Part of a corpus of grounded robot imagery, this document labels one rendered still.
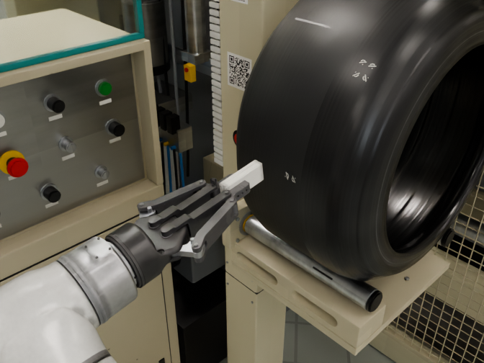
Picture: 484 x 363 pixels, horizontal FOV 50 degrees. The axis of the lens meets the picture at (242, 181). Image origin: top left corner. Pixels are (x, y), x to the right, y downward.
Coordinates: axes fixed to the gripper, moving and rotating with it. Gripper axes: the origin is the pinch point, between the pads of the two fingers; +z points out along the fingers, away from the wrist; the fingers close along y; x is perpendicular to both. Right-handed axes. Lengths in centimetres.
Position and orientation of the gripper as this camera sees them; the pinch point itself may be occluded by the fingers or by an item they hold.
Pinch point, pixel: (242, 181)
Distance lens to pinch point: 71.5
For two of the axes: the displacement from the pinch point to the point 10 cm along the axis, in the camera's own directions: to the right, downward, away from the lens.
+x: 1.0, 7.8, 6.2
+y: -6.9, -3.9, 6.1
